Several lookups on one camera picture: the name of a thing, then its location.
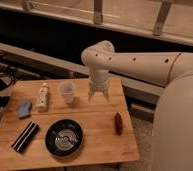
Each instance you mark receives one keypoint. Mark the white squeeze bottle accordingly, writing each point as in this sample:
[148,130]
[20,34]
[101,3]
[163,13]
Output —
[42,98]

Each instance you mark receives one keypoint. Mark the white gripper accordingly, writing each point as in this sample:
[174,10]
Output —
[98,82]

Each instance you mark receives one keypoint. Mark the blue sponge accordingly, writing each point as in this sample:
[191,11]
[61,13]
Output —
[24,108]

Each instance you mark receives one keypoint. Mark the red brown sausage toy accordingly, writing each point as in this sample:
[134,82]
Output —
[118,124]

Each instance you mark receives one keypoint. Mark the black ceramic bowl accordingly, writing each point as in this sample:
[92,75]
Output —
[64,138]

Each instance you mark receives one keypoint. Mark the translucent plastic cup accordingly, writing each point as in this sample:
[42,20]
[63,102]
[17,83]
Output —
[67,91]

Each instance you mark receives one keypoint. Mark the metal railing frame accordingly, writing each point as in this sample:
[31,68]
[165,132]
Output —
[168,20]

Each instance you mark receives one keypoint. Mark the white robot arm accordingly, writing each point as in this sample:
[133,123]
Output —
[172,135]

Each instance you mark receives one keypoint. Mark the black white striped box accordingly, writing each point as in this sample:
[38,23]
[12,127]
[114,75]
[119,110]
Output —
[25,137]

